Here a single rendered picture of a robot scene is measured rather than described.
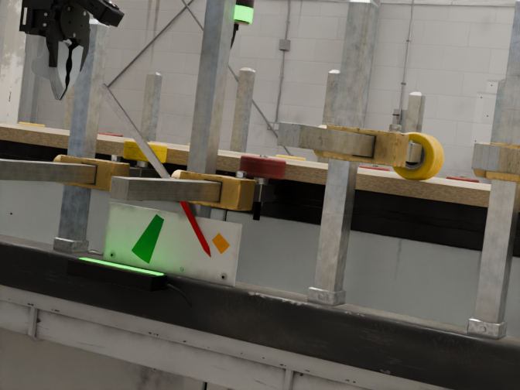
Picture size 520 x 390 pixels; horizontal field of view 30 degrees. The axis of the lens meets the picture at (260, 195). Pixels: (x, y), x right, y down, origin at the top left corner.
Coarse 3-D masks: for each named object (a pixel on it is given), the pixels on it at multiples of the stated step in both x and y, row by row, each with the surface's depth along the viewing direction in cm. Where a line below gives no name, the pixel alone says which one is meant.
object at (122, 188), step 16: (112, 176) 134; (112, 192) 134; (128, 192) 133; (144, 192) 136; (160, 192) 140; (176, 192) 144; (192, 192) 148; (208, 192) 152; (256, 192) 166; (272, 192) 171
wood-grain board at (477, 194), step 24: (48, 144) 197; (120, 144) 189; (168, 144) 245; (216, 168) 179; (288, 168) 172; (312, 168) 170; (360, 168) 234; (384, 192) 163; (408, 192) 161; (432, 192) 159; (456, 192) 158; (480, 192) 156
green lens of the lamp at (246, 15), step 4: (236, 8) 159; (240, 8) 160; (244, 8) 160; (248, 8) 160; (236, 12) 159; (240, 12) 160; (244, 12) 160; (248, 12) 161; (252, 12) 162; (236, 16) 159; (240, 16) 160; (244, 16) 160; (248, 16) 161; (244, 20) 160; (248, 20) 161
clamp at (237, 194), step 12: (216, 180) 155; (228, 180) 154; (240, 180) 153; (252, 180) 157; (228, 192) 154; (240, 192) 154; (252, 192) 157; (204, 204) 156; (216, 204) 155; (228, 204) 154; (240, 204) 154
